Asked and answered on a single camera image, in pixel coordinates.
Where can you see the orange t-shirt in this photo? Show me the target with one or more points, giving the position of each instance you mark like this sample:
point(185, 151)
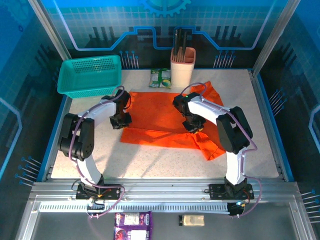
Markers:
point(155, 110)

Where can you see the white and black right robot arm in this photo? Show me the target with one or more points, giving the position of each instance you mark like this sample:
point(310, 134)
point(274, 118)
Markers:
point(235, 167)

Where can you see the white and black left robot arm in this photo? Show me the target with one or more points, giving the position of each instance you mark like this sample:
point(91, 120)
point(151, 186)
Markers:
point(90, 170)

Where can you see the beige knife block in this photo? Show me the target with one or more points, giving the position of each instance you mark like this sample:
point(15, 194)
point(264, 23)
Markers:
point(183, 72)

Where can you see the teal plastic basket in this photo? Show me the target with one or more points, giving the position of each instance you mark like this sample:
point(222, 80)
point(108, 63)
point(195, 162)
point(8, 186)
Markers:
point(87, 75)

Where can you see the green snack packet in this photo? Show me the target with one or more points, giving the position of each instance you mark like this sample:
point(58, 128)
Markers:
point(160, 78)

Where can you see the blue table edge strip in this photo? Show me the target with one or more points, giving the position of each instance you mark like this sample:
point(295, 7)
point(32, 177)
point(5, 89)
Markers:
point(62, 107)

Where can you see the beige wrapped bar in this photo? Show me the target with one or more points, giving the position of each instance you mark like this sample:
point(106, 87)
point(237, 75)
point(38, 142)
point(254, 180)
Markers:
point(192, 220)

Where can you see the purple snack packet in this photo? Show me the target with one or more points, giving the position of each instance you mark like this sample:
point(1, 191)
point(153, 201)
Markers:
point(145, 220)

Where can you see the aluminium cell frame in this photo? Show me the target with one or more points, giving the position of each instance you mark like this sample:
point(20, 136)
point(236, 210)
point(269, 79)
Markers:
point(162, 186)

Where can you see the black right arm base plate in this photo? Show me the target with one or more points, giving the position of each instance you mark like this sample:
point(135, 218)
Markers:
point(217, 191)

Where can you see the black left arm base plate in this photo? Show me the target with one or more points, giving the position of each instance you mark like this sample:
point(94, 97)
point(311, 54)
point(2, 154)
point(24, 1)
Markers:
point(112, 192)

